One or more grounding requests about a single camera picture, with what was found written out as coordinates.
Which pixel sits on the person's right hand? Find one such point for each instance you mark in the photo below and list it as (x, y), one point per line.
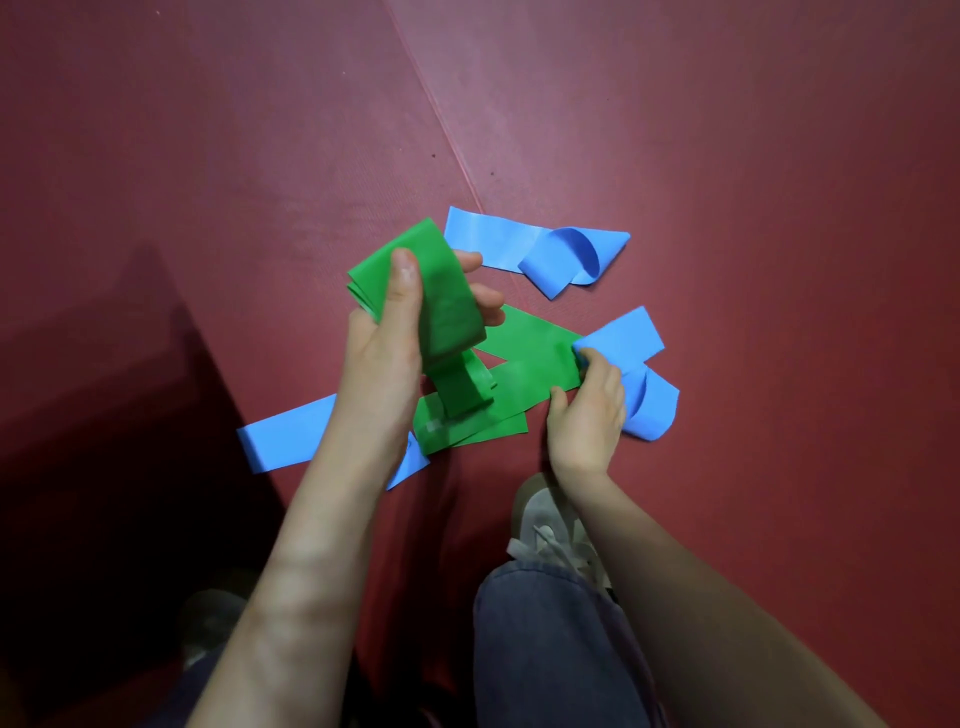
(589, 431)

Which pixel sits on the person's left hand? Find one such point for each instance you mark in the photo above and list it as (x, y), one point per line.
(379, 375)

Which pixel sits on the person's left thumb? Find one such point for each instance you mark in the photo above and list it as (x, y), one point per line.
(400, 289)

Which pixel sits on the person's right thumb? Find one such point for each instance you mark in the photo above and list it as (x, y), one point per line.
(558, 409)

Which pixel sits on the person's left middle finger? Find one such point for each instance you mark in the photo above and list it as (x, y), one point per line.
(489, 295)

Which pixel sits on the green elastic exercise band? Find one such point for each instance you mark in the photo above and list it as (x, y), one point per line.
(446, 300)

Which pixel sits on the person's right forearm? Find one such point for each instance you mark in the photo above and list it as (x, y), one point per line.
(675, 600)

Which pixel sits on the person's left forearm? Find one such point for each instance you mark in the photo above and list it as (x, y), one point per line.
(315, 570)

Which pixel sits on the blue elastic exercise band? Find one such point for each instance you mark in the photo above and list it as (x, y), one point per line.
(487, 236)
(289, 439)

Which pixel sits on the grey white sneaker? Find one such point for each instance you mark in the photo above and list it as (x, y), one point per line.
(544, 517)
(210, 622)

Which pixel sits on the blue denim jeans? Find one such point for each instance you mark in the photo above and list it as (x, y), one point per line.
(555, 652)

